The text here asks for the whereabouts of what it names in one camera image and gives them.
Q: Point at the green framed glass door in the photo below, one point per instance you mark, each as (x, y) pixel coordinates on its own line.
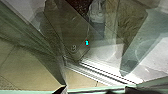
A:
(20, 43)

